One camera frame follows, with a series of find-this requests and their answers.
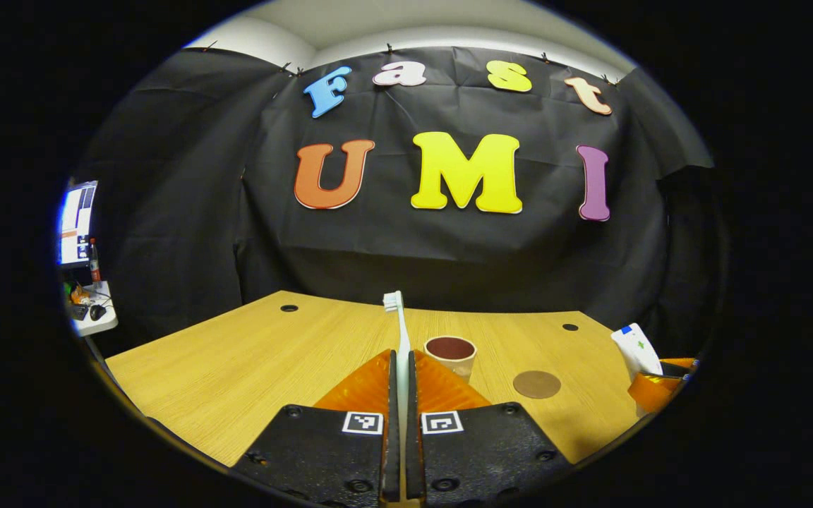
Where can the computer monitor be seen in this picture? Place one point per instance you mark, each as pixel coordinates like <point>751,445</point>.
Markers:
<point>76,226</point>

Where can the pale green toothbrush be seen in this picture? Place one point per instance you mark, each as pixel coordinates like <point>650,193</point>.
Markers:
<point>402,353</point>

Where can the red drink bottle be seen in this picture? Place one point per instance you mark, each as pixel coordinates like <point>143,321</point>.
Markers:
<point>94,264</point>

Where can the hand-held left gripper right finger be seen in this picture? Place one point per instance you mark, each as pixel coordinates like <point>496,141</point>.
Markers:
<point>413,437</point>

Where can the white side table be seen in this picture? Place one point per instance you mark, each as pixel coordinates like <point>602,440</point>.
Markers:
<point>103,326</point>

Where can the round brown coaster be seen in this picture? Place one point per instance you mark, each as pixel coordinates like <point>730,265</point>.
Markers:
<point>537,384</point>

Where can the black computer mouse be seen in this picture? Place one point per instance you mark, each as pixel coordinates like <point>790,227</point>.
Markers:
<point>98,312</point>

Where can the beige cup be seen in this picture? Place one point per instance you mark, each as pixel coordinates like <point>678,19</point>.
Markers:
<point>459,367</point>

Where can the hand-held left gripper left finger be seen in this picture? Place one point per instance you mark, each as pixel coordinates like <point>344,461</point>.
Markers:
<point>392,437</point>

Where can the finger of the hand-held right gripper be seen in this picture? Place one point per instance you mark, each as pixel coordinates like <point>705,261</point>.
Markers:
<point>682,364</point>
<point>653,391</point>

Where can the black backdrop cloth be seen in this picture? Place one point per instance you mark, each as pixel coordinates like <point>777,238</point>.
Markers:
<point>449,254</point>

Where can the white toothpaste tube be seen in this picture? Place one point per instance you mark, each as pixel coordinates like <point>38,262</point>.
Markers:
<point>636,349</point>

